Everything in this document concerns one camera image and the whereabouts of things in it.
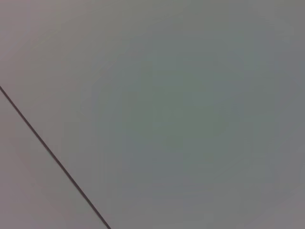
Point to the dark wall panel seam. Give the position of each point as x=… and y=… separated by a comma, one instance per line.
x=55, y=157

